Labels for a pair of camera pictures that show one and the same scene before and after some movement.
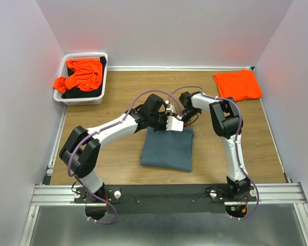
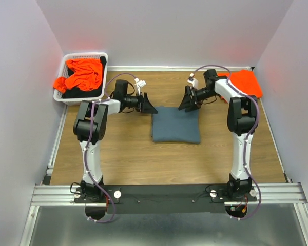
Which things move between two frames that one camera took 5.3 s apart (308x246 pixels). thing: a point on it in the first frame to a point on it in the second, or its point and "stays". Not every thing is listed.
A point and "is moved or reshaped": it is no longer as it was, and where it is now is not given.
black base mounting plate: x=161 y=199 stays
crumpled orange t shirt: x=88 y=76 stays
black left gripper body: x=158 y=122 to x=138 y=103
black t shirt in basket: x=76 y=93 stays
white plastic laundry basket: x=87 y=100 stays
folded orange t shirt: x=239 y=86 stays
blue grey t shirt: x=168 y=150 is moved or reshaped
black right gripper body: x=188 y=114 to x=198 y=96
